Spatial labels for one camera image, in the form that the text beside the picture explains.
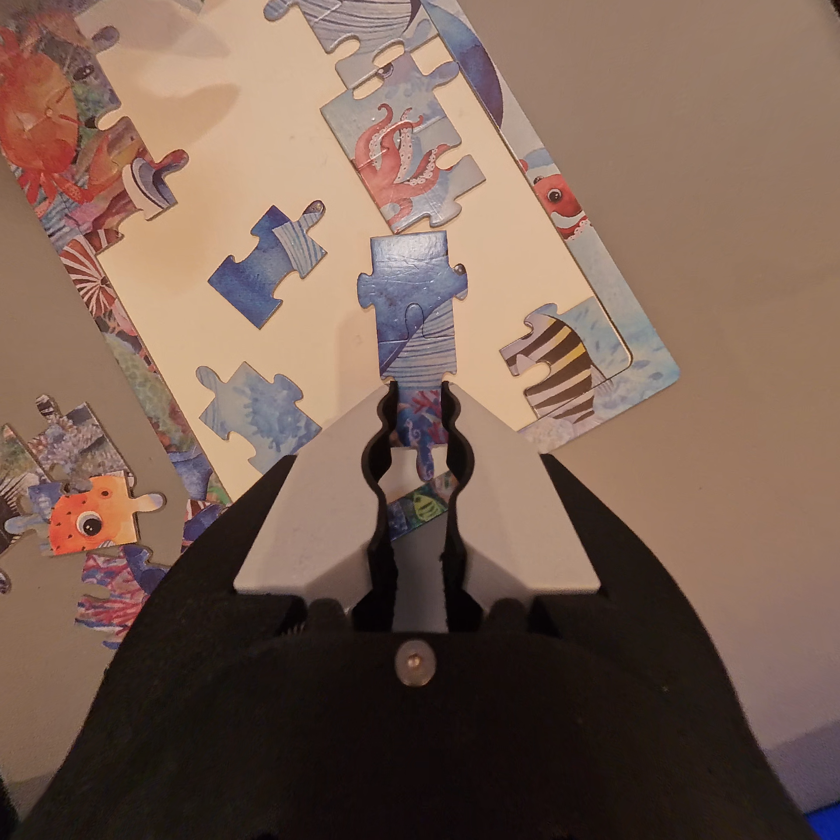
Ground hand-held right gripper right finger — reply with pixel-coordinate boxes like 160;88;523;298
440;381;602;631

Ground striped whale belly puzzle piece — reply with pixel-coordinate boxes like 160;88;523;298
379;305;458;383

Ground joined blue whale puzzle pieces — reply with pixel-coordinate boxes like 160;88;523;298
262;0;460;89

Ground dark blue whale eye piece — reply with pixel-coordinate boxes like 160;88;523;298
357;230;470;342

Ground orange pufferfish puzzle piece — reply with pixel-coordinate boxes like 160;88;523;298
47;474;166;557

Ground pale blue splash puzzle piece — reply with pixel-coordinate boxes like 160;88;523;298
196;361;322;475

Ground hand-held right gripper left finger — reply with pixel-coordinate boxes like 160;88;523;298
234;381;400;631

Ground striped fish puzzle piece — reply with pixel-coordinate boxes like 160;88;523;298
499;298;634;424

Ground sea print jigsaw puzzle board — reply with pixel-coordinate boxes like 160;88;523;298
0;0;681;546

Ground red octopus head puzzle piece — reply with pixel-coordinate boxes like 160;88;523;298
320;58;460;172

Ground dark blue striped puzzle piece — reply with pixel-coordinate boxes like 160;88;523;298
208;200;327;329

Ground pale blue octopus arm piece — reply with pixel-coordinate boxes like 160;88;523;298
354;146;487;235

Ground joined orange crab puzzle pieces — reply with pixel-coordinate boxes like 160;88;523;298
0;20;191;263

